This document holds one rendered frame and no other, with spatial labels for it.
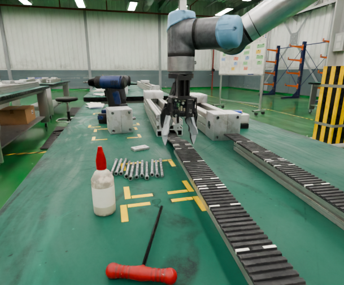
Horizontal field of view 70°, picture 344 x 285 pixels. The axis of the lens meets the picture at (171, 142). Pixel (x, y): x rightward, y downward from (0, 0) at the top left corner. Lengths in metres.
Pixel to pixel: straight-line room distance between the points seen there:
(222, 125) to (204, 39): 0.34
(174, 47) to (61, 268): 0.54
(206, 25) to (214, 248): 0.50
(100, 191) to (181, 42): 0.43
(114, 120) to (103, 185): 0.59
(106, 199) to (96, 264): 0.11
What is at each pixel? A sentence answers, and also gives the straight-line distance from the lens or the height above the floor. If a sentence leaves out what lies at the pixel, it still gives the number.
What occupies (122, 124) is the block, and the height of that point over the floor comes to 0.82.
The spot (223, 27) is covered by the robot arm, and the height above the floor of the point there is 1.11.
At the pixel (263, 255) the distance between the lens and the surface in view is 0.32.
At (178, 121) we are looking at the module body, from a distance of 0.95.
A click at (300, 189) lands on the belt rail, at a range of 0.54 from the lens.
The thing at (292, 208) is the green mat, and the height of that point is 0.78.
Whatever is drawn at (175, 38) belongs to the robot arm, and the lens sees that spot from 0.68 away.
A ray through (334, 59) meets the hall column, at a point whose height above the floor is 1.20.
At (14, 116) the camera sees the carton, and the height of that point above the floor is 0.35.
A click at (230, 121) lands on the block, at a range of 0.89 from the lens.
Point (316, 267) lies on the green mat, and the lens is 0.39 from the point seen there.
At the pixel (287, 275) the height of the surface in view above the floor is 0.81.
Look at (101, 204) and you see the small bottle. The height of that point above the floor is 0.80.
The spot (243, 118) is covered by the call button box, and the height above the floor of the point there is 0.82.
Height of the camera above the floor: 1.01
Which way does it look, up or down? 16 degrees down
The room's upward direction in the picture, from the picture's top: straight up
